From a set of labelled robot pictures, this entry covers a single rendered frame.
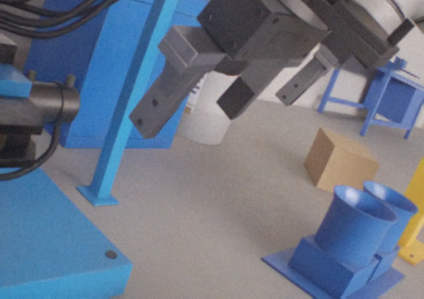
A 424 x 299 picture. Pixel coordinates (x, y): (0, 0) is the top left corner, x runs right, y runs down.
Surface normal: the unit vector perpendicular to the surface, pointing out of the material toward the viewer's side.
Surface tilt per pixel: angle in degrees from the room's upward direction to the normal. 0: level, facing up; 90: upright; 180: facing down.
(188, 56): 97
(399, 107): 90
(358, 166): 90
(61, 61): 90
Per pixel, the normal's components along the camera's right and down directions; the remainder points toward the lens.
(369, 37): -0.29, 0.44
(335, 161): 0.01, 0.30
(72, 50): -0.63, -0.01
